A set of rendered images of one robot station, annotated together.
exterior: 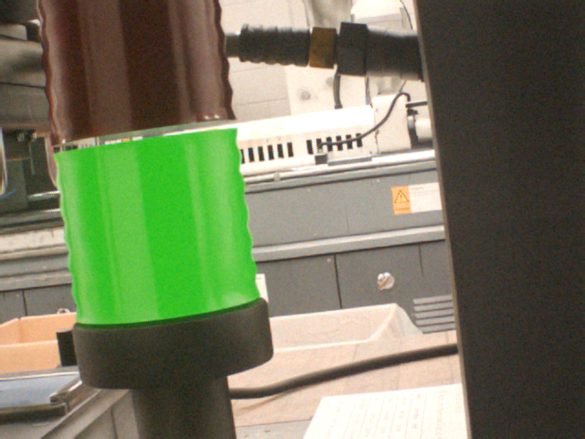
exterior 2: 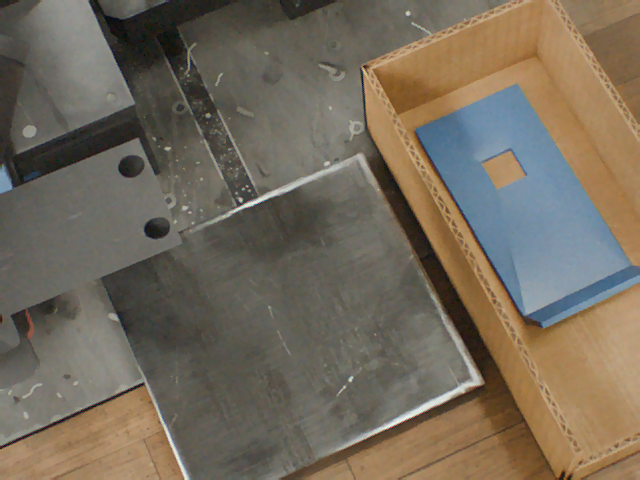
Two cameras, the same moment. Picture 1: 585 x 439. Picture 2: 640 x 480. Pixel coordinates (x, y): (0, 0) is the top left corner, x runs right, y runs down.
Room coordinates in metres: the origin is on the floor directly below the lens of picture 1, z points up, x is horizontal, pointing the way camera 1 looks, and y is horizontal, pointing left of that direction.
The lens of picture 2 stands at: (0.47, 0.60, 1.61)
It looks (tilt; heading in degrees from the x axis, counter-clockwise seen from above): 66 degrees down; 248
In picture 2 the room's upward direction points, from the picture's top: 10 degrees counter-clockwise
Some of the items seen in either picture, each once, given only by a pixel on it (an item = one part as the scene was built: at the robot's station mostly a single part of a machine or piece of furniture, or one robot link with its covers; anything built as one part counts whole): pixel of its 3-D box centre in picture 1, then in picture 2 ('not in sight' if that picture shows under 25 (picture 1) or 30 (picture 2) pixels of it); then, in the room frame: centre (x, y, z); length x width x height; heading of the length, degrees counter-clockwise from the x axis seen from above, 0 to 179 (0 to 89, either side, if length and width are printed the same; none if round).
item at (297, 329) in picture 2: not in sight; (286, 329); (0.40, 0.34, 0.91); 0.17 x 0.16 x 0.02; 174
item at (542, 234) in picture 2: not in sight; (529, 199); (0.24, 0.35, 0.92); 0.15 x 0.07 x 0.03; 85
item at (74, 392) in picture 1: (85, 408); not in sight; (0.51, 0.10, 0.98); 0.07 x 0.01 x 0.03; 174
